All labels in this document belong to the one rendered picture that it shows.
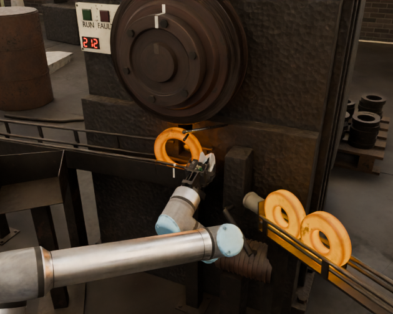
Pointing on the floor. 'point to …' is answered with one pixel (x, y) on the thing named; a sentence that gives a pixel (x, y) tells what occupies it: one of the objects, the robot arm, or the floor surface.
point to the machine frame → (239, 131)
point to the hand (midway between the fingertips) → (211, 157)
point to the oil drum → (17, 59)
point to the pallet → (364, 134)
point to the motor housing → (241, 276)
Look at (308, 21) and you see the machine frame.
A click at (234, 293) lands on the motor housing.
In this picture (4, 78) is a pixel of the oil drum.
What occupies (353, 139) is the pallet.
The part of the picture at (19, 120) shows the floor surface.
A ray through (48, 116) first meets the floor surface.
